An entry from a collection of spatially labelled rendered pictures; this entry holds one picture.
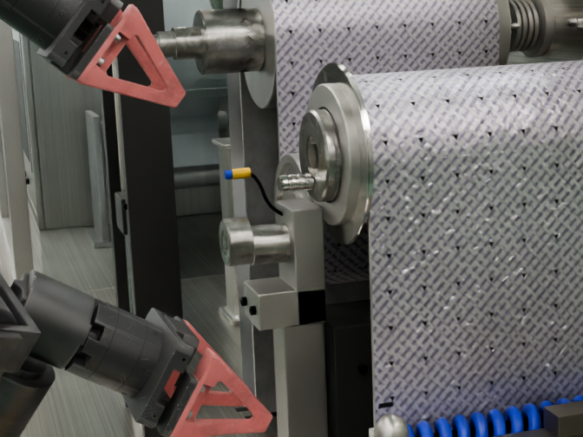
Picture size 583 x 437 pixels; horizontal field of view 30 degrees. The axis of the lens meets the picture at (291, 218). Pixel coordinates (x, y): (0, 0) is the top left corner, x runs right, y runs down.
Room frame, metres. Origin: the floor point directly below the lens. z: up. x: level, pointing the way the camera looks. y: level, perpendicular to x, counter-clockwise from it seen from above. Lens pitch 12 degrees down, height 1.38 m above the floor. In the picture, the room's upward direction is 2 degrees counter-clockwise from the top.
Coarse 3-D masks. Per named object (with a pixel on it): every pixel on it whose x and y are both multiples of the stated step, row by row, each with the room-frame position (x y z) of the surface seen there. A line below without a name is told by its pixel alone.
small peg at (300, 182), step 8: (280, 176) 0.87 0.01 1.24; (288, 176) 0.87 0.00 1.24; (296, 176) 0.87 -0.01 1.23; (304, 176) 0.87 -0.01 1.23; (312, 176) 0.87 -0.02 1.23; (280, 184) 0.86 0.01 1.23; (288, 184) 0.86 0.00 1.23; (296, 184) 0.86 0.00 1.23; (304, 184) 0.87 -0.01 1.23; (312, 184) 0.87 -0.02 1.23
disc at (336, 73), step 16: (336, 64) 0.87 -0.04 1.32; (320, 80) 0.91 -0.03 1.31; (336, 80) 0.87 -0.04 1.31; (352, 80) 0.84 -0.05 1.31; (352, 96) 0.83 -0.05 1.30; (352, 112) 0.84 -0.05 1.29; (368, 128) 0.81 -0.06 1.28; (368, 144) 0.81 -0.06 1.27; (368, 160) 0.81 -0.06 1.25; (368, 176) 0.81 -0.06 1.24; (368, 192) 0.81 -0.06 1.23; (368, 208) 0.81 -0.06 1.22; (352, 224) 0.84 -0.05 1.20; (352, 240) 0.85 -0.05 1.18
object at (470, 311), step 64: (384, 256) 0.82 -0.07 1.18; (448, 256) 0.84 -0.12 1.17; (512, 256) 0.85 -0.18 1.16; (576, 256) 0.87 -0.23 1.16; (384, 320) 0.82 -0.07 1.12; (448, 320) 0.84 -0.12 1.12; (512, 320) 0.85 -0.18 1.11; (576, 320) 0.87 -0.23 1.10; (384, 384) 0.82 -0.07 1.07; (448, 384) 0.84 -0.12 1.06; (512, 384) 0.85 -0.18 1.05; (576, 384) 0.87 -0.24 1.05
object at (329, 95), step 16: (320, 96) 0.88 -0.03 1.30; (336, 96) 0.85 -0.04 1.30; (336, 112) 0.85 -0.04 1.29; (352, 128) 0.83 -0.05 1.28; (352, 144) 0.82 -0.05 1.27; (352, 160) 0.82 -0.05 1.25; (352, 176) 0.82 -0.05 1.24; (352, 192) 0.83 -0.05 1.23; (336, 208) 0.85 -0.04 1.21; (352, 208) 0.83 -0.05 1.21; (336, 224) 0.86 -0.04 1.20
